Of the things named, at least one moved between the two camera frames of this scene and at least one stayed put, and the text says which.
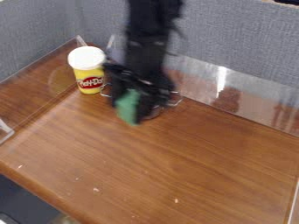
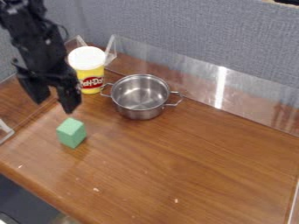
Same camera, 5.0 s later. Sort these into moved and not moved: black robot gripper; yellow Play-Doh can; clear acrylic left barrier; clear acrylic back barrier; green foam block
Moved: black robot gripper; green foam block
Not moved: clear acrylic back barrier; yellow Play-Doh can; clear acrylic left barrier
